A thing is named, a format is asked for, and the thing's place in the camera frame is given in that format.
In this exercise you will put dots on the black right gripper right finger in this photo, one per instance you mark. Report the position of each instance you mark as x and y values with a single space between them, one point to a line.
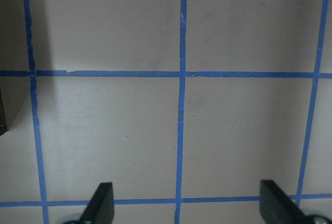
276 207

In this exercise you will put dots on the dark brown wooden cabinet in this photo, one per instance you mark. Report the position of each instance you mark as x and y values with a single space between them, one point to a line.
3 119

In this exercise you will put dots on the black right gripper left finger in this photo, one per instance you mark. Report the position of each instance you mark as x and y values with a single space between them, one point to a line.
100 209

